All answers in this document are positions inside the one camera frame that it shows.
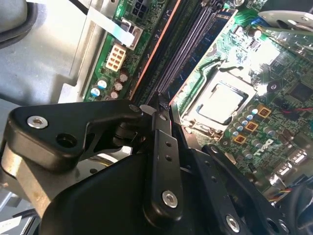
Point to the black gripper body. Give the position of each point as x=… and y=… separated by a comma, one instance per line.
x=97, y=205

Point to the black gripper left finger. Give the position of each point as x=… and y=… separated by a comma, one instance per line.
x=61, y=127

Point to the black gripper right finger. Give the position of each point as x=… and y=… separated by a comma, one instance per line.
x=227, y=191

